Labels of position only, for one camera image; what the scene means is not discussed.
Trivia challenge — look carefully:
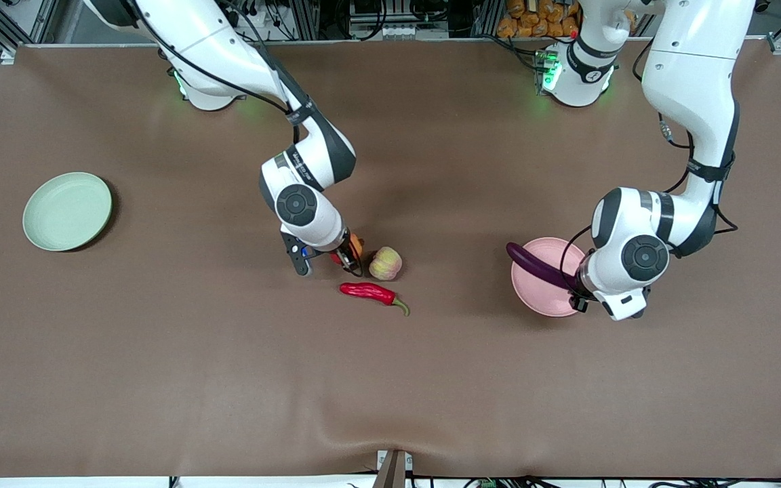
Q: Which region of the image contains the purple eggplant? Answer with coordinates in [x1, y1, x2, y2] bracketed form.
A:
[506, 242, 584, 292]

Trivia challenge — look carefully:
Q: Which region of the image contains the grey metal table bracket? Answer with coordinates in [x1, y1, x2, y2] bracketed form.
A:
[372, 449, 414, 488]

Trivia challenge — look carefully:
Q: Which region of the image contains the red chili pepper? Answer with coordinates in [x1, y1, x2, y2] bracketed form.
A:
[340, 282, 410, 317]

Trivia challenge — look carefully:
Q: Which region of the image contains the yellow-pink peach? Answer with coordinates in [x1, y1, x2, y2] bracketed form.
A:
[369, 247, 403, 281]

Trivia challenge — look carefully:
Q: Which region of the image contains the white terminal block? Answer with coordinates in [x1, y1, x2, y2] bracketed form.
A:
[382, 23, 449, 40]

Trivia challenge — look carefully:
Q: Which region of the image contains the pink round plate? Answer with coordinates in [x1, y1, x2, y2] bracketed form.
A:
[511, 237, 595, 318]

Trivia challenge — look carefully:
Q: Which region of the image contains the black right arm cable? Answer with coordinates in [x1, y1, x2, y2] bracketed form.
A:
[134, 0, 304, 131]

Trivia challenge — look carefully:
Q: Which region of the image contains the brown table cover mat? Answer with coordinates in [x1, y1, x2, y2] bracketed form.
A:
[0, 39, 781, 479]

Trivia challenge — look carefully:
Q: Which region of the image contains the bag of orange items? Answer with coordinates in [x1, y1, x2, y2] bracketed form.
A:
[497, 0, 584, 39]

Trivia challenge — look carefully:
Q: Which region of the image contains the white power strip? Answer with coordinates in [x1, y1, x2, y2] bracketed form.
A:
[224, 0, 271, 28]

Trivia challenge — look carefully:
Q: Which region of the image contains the pale green round plate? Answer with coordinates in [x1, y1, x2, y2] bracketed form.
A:
[22, 172, 113, 252]

